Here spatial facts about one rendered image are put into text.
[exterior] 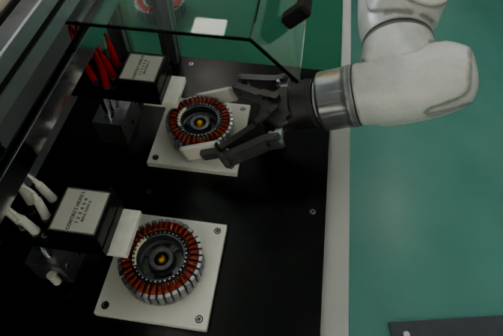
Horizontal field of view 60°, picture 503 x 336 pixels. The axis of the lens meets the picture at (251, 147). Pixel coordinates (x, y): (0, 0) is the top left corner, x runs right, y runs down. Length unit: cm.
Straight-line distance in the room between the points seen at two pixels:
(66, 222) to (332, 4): 79
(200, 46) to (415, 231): 101
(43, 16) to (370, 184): 137
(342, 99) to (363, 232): 100
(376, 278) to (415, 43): 101
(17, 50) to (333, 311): 50
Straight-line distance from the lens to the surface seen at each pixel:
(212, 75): 87
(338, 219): 71
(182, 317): 61
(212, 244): 64
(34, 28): 48
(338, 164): 77
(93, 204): 54
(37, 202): 55
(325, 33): 101
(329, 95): 61
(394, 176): 172
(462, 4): 264
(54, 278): 65
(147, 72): 66
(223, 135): 70
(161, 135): 76
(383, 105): 60
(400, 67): 60
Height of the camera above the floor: 136
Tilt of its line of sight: 53 degrees down
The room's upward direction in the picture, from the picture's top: straight up
